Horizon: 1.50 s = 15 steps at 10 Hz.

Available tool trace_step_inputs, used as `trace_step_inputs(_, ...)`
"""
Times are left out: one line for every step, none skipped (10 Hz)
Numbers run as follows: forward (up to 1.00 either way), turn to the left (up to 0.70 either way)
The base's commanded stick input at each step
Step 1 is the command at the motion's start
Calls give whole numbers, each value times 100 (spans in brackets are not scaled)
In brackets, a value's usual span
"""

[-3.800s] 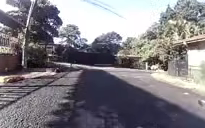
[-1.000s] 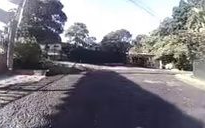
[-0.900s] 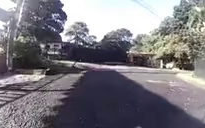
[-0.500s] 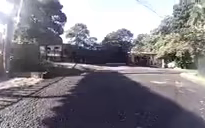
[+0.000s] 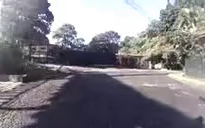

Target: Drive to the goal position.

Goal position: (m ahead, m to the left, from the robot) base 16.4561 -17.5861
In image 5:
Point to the long dark fence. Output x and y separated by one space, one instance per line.
86 57

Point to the group of round trees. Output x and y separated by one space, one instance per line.
103 41

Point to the small low building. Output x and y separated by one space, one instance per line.
131 61

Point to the grey asphalt road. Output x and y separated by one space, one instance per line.
123 100

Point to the gravel strip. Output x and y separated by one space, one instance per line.
30 96

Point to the bank of leafy trees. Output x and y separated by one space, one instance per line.
176 30

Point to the pale roadside verge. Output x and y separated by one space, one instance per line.
190 80

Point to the tall dark tree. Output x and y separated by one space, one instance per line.
23 20

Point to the grey shed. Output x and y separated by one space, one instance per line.
203 56

